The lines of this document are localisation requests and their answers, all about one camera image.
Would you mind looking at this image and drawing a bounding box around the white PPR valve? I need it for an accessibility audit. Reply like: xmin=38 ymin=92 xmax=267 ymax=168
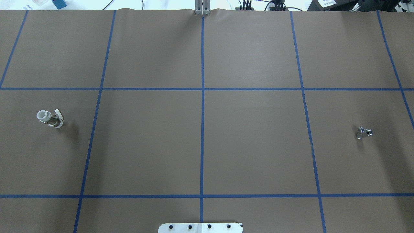
xmin=36 ymin=109 xmax=64 ymax=128

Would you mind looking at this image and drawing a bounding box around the chrome elbow pipe fitting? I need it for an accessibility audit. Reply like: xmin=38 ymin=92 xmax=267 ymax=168
xmin=356 ymin=126 xmax=374 ymax=140

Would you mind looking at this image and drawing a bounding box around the brown table mat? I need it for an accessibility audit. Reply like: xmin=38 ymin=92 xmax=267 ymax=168
xmin=1 ymin=9 xmax=413 ymax=233

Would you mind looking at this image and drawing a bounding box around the teal box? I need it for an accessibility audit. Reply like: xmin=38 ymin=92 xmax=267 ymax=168
xmin=52 ymin=0 xmax=68 ymax=9

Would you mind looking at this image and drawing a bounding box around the aluminium frame post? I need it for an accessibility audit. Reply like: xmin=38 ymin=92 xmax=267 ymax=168
xmin=195 ymin=0 xmax=211 ymax=16

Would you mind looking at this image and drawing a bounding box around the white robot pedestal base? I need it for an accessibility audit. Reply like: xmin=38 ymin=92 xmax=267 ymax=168
xmin=158 ymin=222 xmax=244 ymax=233

